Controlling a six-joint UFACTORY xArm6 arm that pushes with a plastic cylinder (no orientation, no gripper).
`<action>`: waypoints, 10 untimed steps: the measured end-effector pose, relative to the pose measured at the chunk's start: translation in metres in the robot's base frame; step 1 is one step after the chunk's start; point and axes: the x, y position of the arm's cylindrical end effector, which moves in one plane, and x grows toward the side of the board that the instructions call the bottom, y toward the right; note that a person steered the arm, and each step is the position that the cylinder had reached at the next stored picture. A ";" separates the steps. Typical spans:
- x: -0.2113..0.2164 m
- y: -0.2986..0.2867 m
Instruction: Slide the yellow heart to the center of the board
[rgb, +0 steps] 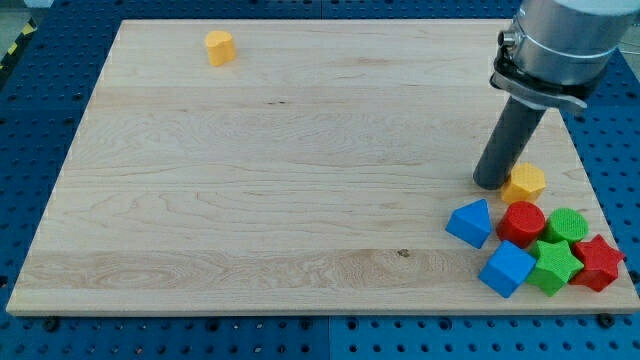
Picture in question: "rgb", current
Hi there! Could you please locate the blue triangle block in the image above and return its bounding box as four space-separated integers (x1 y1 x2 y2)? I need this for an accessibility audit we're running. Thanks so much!
445 199 492 249

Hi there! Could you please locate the black bolt front left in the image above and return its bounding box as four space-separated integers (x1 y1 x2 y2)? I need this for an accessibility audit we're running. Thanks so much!
42 317 59 332

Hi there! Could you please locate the yellow hexagon block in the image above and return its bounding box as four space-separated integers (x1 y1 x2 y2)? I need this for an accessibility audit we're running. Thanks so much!
500 163 546 204

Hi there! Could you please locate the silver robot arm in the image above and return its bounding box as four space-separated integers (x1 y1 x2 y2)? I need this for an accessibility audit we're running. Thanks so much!
473 0 639 190

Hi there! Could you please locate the blue cube block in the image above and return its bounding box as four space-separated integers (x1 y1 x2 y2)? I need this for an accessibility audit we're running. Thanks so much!
478 240 536 298

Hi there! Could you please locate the black bolt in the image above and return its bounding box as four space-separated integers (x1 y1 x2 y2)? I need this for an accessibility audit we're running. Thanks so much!
597 313 616 329
42 317 59 332

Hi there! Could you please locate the red star block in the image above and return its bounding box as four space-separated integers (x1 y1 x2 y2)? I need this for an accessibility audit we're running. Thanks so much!
569 234 625 292

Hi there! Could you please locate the red cylinder block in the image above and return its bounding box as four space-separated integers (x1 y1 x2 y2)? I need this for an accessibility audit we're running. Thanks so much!
496 201 546 249

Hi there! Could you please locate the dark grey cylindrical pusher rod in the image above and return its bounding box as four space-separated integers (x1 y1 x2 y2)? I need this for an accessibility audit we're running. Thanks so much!
473 97 546 190

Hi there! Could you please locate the light wooden board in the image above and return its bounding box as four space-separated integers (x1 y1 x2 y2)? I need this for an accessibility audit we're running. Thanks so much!
7 20 639 317

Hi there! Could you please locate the green cylinder block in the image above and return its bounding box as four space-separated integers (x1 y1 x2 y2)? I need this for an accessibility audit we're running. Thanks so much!
539 208 589 245

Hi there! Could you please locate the black bolt front right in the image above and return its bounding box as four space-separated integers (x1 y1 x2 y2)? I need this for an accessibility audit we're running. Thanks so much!
597 313 616 329

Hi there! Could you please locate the yellow heart block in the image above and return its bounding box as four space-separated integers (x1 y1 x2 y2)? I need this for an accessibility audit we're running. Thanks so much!
205 30 237 67

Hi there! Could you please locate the green star block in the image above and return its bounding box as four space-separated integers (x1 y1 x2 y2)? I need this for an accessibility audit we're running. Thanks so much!
526 241 584 297

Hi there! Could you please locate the yellow black hazard tape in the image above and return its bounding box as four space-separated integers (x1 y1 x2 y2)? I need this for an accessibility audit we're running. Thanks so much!
1 17 38 73

